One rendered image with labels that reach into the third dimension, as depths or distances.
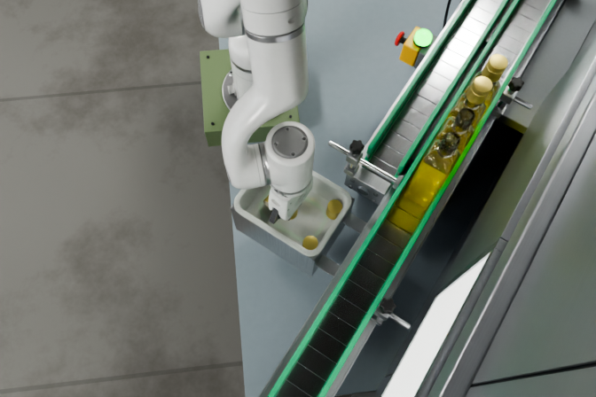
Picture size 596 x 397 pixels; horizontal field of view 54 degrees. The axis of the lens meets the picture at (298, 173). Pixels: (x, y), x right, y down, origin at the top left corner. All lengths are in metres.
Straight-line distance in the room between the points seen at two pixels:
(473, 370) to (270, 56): 0.50
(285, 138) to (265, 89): 0.11
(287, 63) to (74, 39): 2.09
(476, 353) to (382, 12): 1.37
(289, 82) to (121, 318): 1.59
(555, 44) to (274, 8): 0.90
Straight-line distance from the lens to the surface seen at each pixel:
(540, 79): 1.50
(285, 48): 0.86
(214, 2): 1.22
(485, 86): 1.09
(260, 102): 0.92
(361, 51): 1.79
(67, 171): 2.57
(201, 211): 2.37
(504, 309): 0.70
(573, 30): 1.61
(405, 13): 1.90
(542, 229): 0.74
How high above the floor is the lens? 2.21
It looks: 67 degrees down
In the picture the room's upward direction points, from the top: 2 degrees clockwise
